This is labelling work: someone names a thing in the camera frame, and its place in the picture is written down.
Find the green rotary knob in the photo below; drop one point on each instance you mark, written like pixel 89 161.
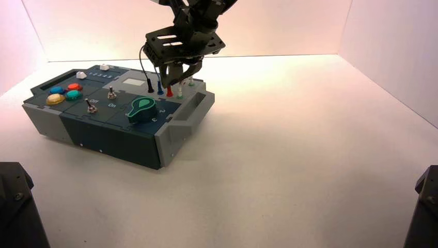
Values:
pixel 142 112

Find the metal toggle switch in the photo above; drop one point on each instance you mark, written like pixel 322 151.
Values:
pixel 112 94
pixel 91 109

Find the yellow push button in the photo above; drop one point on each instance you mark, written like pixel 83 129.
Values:
pixel 55 99

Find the white slider knob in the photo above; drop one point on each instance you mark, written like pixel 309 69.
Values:
pixel 81 75
pixel 104 67

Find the red push button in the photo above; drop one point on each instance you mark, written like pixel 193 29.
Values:
pixel 74 87

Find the white rectangular label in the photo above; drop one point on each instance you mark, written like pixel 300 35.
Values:
pixel 134 82

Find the grey and teal task board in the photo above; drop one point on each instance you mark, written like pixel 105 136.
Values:
pixel 113 135

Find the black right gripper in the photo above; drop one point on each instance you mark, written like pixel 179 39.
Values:
pixel 191 46

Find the blue push button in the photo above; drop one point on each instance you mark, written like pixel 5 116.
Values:
pixel 57 90

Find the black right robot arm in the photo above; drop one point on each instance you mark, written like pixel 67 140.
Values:
pixel 202 13

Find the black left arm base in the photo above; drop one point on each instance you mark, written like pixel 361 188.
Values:
pixel 17 212

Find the teal push button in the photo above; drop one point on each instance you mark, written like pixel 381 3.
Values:
pixel 73 95

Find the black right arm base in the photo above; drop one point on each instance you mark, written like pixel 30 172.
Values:
pixel 424 212

